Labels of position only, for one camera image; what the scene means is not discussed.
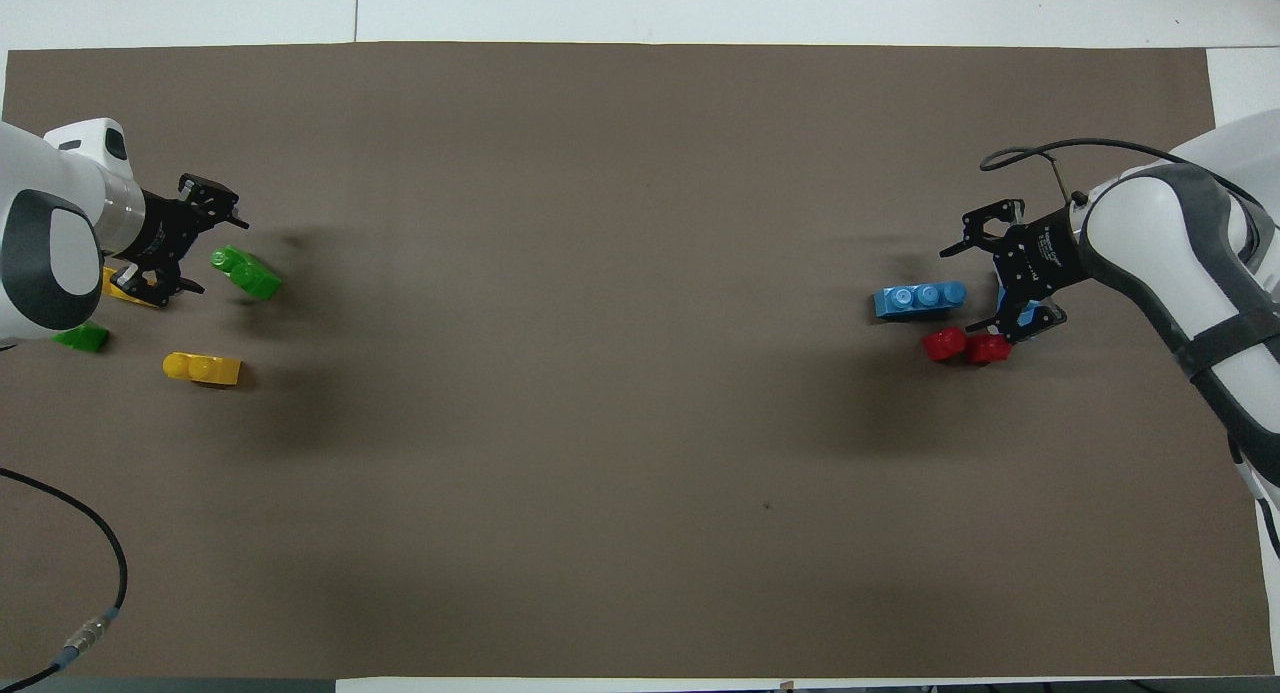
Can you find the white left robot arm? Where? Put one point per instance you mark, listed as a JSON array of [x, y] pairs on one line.
[[50, 193]]

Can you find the brown table mat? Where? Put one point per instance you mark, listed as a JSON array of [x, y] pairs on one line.
[[640, 473]]

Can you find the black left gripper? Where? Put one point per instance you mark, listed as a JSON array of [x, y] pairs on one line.
[[168, 231]]

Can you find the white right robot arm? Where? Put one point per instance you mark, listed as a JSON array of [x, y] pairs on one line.
[[1150, 223]]

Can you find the red one-stud brick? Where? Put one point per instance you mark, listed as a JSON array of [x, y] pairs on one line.
[[942, 345], [988, 351]]

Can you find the yellow two-stud brick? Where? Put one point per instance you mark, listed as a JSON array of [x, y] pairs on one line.
[[112, 285], [203, 369]]

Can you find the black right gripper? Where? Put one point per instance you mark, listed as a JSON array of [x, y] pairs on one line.
[[1040, 255]]

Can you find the green two-stud brick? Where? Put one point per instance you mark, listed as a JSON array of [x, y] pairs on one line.
[[248, 275], [82, 338]]

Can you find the blue three-stud brick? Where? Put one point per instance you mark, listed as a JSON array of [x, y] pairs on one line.
[[920, 300], [1001, 298]]

